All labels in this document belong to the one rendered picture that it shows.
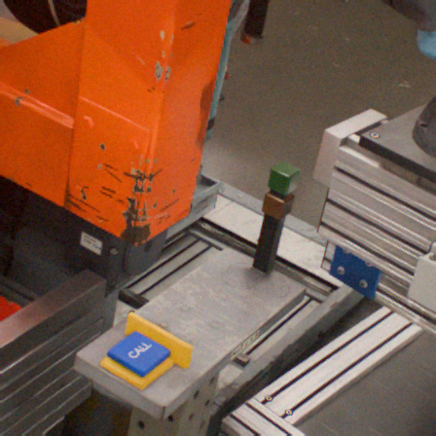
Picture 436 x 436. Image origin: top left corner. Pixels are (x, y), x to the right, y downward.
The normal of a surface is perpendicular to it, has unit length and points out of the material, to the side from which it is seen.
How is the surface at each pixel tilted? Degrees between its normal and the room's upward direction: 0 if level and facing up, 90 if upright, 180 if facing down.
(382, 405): 0
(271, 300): 0
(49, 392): 90
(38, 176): 90
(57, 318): 90
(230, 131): 0
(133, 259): 90
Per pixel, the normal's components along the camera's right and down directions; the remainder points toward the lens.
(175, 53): 0.82, 0.41
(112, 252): -0.19, 0.48
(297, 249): 0.18, -0.84
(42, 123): -0.55, 0.35
